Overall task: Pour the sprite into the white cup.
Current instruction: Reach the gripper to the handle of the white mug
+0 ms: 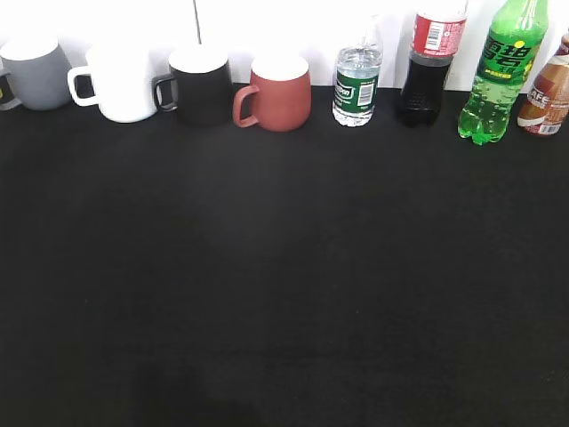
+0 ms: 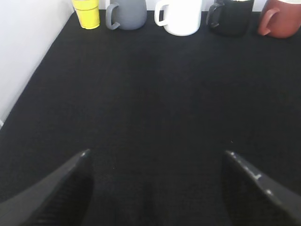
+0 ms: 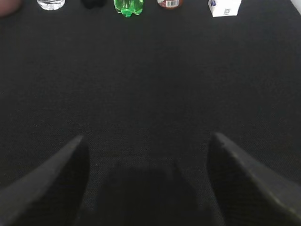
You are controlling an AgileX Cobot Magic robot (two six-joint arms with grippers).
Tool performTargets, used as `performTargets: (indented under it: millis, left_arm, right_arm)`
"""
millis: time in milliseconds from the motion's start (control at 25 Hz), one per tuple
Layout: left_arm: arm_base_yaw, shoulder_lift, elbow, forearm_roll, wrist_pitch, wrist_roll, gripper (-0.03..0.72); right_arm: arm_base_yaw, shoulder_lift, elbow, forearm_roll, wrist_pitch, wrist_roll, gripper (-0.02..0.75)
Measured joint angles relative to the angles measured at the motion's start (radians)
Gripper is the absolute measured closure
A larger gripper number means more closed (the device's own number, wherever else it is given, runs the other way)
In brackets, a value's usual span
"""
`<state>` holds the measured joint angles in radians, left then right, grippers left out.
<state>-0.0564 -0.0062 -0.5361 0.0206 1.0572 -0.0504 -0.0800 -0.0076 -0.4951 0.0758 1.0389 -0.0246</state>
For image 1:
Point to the green Sprite bottle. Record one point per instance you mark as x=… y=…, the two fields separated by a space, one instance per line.
x=511 y=46

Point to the Cestbon water bottle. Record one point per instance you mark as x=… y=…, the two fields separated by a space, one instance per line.
x=358 y=69

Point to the brown Nescafe coffee bottle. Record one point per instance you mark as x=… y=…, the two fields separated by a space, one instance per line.
x=546 y=105

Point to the red mug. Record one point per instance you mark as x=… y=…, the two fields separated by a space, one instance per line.
x=278 y=97

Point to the cola bottle red label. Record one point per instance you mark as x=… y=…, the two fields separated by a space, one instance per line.
x=437 y=31

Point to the black mug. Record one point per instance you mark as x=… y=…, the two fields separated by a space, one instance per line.
x=198 y=86

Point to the white mug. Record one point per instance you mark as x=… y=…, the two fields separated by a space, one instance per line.
x=121 y=77

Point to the grey mug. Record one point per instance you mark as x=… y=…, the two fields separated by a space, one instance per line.
x=34 y=73

